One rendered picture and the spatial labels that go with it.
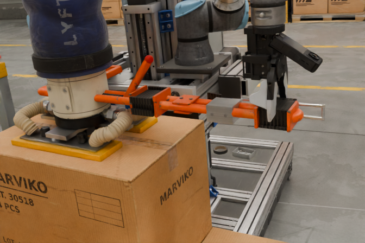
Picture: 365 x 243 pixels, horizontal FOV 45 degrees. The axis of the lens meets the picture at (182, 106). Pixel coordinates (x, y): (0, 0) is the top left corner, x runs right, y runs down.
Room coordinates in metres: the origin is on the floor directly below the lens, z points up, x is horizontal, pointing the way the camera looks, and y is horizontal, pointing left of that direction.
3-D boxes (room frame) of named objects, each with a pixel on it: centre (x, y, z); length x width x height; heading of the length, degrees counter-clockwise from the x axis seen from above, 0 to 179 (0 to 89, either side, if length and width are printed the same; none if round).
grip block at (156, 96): (1.14, 0.08, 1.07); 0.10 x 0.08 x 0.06; 150
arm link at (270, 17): (0.97, -0.20, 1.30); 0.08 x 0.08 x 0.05
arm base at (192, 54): (1.67, -0.06, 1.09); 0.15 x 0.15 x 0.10
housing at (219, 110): (1.03, -0.10, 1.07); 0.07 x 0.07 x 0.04; 60
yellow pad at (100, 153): (1.18, 0.35, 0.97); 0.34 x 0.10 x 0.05; 60
